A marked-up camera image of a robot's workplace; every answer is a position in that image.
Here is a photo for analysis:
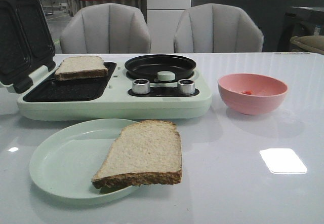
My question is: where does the bread slice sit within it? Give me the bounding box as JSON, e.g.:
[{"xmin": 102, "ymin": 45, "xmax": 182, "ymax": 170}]
[
  {"xmin": 92, "ymin": 120, "xmax": 182, "ymax": 189},
  {"xmin": 54, "ymin": 56, "xmax": 108, "ymax": 81}
]

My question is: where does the orange shrimp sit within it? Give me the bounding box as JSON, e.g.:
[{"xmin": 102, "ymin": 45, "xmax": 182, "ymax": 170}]
[{"xmin": 241, "ymin": 90, "xmax": 253, "ymax": 95}]

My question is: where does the pink bowl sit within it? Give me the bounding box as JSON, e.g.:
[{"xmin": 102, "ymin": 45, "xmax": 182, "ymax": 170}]
[{"xmin": 218, "ymin": 73, "xmax": 288, "ymax": 115}]

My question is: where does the mint green sandwich maker lid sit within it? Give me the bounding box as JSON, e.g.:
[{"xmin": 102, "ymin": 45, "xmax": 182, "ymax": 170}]
[{"xmin": 1, "ymin": 0, "xmax": 55, "ymax": 93}]

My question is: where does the mint green breakfast maker base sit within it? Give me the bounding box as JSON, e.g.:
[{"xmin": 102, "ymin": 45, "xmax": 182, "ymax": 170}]
[{"xmin": 17, "ymin": 61, "xmax": 212, "ymax": 121}]

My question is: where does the left silver control knob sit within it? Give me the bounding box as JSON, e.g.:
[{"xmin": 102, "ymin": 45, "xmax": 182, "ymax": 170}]
[{"xmin": 132, "ymin": 79, "xmax": 150, "ymax": 95}]

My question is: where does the silver control knob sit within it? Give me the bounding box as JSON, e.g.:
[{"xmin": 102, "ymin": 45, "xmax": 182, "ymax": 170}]
[
  {"xmin": 177, "ymin": 79, "xmax": 195, "ymax": 95},
  {"xmin": 132, "ymin": 79, "xmax": 150, "ymax": 95}
]

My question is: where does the right silver control knob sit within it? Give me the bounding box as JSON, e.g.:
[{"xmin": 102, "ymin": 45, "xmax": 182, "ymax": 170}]
[{"xmin": 177, "ymin": 79, "xmax": 195, "ymax": 95}]

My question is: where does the black round frying pan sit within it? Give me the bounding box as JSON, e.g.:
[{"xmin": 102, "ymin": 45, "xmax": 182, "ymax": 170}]
[{"xmin": 125, "ymin": 54, "xmax": 196, "ymax": 83}]

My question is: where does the right grey upholstered chair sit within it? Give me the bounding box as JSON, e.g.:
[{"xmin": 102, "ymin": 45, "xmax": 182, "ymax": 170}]
[{"xmin": 174, "ymin": 3, "xmax": 264, "ymax": 53}]

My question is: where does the grey upholstered chair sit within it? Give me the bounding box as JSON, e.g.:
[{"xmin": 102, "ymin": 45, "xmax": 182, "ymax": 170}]
[
  {"xmin": 174, "ymin": 3, "xmax": 264, "ymax": 53},
  {"xmin": 60, "ymin": 3, "xmax": 151, "ymax": 54}
]

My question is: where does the left grey upholstered chair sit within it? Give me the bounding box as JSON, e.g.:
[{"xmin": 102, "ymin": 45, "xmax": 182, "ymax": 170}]
[{"xmin": 60, "ymin": 3, "xmax": 151, "ymax": 54}]

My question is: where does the white refrigerator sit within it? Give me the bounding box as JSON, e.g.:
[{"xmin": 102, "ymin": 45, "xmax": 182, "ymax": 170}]
[{"xmin": 146, "ymin": 0, "xmax": 191, "ymax": 53}]

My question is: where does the mint green round plate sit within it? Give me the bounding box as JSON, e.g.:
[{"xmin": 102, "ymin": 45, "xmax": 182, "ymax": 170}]
[{"xmin": 29, "ymin": 119, "xmax": 138, "ymax": 205}]

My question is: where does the dark kitchen counter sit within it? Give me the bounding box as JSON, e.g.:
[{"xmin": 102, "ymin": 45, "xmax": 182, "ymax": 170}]
[{"xmin": 192, "ymin": 0, "xmax": 323, "ymax": 52}]

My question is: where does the dark appliance cabinet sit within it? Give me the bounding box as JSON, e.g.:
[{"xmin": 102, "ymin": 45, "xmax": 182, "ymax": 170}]
[{"xmin": 277, "ymin": 6, "xmax": 323, "ymax": 52}]

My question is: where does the beige sofa cushion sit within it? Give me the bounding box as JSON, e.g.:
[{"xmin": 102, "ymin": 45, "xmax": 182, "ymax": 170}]
[{"xmin": 290, "ymin": 35, "xmax": 323, "ymax": 55}]

